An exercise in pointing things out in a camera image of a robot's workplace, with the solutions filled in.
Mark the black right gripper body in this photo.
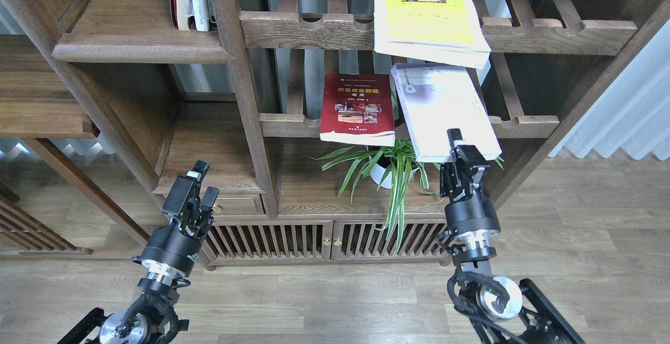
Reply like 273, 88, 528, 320
440, 163, 500, 240

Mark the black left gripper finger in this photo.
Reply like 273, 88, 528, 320
161, 160, 210, 218

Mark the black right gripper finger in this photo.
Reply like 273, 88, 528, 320
447, 128, 490, 174

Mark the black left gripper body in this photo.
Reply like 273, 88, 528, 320
139, 205, 213, 278

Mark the white lavender cover book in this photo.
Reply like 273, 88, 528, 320
392, 63, 501, 163

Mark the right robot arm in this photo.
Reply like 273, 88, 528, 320
436, 129, 583, 343

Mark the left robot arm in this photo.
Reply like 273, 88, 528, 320
61, 160, 219, 343

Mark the green spider plant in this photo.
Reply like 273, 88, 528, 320
322, 139, 452, 253

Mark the white plant pot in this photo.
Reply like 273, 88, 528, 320
370, 157, 396, 189

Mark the red cover book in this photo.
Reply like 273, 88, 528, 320
320, 73, 396, 146

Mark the yellow cover book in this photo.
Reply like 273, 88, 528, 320
373, 0, 491, 69

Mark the dark wooden bookshelf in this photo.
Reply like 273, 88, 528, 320
2, 0, 668, 265

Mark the wooden side table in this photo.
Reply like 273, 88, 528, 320
2, 35, 166, 261

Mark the white curtain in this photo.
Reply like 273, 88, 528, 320
550, 22, 669, 160

